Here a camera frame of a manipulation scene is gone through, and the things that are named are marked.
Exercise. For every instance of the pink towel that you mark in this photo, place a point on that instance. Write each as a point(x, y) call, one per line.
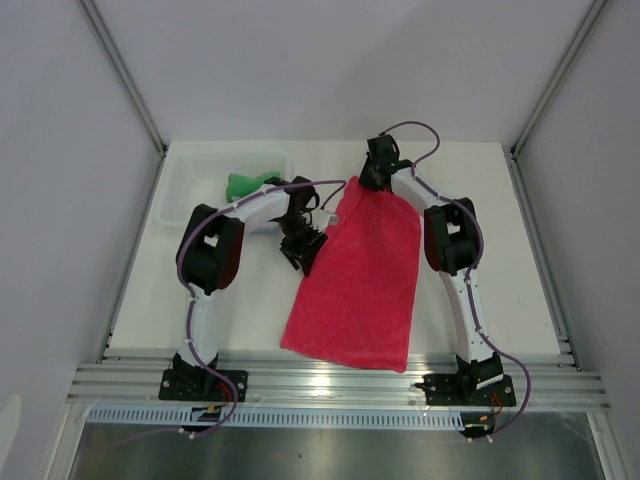
point(355, 308)

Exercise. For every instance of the aluminium frame rail right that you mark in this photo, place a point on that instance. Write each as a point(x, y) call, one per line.
point(543, 264)

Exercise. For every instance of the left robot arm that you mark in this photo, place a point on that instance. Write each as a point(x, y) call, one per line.
point(209, 255)

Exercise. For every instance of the aluminium frame post left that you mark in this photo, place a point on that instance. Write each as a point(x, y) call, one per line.
point(116, 61)

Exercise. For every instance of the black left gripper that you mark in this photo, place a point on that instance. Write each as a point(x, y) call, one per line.
point(302, 255)

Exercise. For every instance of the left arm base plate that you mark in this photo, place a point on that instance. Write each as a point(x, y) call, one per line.
point(203, 387)

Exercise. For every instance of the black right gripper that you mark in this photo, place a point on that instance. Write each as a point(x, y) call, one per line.
point(363, 179)

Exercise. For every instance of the green towel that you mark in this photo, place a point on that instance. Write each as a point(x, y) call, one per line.
point(240, 186)

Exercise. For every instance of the aluminium front rail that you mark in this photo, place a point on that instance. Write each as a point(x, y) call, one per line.
point(284, 379)

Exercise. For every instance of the slotted cable duct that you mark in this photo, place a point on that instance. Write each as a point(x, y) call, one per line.
point(278, 417)

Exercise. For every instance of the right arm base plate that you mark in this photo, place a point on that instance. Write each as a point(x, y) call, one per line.
point(456, 390)

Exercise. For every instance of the aluminium frame post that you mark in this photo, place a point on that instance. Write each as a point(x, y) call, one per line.
point(116, 61)
point(568, 60)

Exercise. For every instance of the aluminium frame post right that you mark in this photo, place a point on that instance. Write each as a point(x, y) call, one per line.
point(568, 60)

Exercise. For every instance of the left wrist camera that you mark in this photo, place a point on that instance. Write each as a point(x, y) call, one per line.
point(323, 219)

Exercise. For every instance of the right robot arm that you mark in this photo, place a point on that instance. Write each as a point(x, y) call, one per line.
point(453, 245)

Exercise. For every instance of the white plastic basket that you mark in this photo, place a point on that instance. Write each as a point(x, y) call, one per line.
point(193, 177)

